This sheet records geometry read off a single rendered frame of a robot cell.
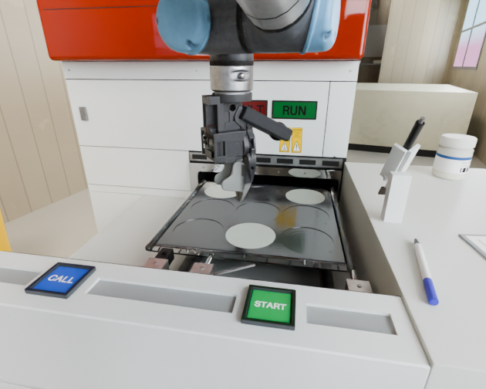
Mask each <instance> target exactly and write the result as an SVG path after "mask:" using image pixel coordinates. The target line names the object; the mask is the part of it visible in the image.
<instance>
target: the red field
mask: <svg viewBox="0 0 486 389"><path fill-rule="evenodd" d="M242 106H248V107H251V108H252V109H254V110H256V111H258V112H259V113H262V114H264V115H266V102H256V101H248V102H242Z"/></svg>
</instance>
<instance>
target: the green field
mask: <svg viewBox="0 0 486 389"><path fill-rule="evenodd" d="M315 115H316V103H296V102H274V109H273V117H290V118H315Z"/></svg>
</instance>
